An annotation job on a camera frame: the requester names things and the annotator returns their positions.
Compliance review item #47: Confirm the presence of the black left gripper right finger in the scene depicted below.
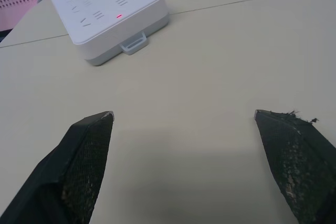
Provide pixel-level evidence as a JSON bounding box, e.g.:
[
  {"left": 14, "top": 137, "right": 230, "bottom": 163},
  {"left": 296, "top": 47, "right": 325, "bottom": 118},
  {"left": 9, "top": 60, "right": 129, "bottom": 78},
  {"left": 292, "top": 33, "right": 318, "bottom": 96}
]
[{"left": 253, "top": 109, "right": 336, "bottom": 224}]

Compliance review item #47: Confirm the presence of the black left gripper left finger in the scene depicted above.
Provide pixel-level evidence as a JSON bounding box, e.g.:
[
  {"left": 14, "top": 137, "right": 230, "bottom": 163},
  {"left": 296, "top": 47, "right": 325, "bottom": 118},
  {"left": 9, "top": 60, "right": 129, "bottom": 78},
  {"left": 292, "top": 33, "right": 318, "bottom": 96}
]
[{"left": 0, "top": 111, "right": 115, "bottom": 224}]

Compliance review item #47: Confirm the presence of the white power strip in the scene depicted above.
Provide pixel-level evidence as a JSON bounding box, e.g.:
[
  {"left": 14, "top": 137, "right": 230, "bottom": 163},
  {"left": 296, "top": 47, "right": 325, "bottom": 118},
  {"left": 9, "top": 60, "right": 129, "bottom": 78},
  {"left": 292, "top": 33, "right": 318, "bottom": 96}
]
[{"left": 49, "top": 0, "right": 171, "bottom": 67}]

